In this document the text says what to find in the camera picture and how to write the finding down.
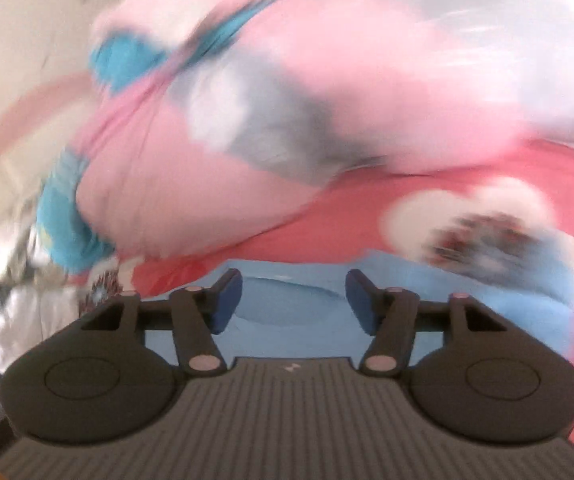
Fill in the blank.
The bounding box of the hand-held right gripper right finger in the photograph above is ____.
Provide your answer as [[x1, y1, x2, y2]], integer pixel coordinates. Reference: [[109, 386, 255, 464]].
[[344, 268, 508, 377]]

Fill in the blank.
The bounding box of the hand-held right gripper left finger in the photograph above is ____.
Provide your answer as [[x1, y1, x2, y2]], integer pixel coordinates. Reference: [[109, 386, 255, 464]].
[[80, 268, 244, 377]]

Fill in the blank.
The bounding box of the light blue t-shirt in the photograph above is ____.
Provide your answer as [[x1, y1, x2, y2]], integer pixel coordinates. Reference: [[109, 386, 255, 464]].
[[137, 255, 574, 361]]

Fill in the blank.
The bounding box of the pink floral bed sheet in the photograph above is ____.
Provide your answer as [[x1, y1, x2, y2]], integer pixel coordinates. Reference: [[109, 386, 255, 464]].
[[67, 140, 574, 480]]

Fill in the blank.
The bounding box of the white cloth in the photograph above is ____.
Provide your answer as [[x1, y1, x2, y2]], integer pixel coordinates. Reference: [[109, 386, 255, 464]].
[[0, 285, 88, 376]]

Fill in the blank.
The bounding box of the pink grey floral quilt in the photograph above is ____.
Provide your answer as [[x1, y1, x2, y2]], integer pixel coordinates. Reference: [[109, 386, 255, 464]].
[[74, 0, 574, 261]]

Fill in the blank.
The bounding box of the grey white fluffy blanket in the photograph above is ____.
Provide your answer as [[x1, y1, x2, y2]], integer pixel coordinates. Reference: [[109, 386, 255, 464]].
[[0, 200, 62, 288]]

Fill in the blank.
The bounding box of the cream pink headboard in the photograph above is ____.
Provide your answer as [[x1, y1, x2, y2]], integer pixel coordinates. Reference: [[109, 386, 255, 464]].
[[0, 72, 98, 173]]

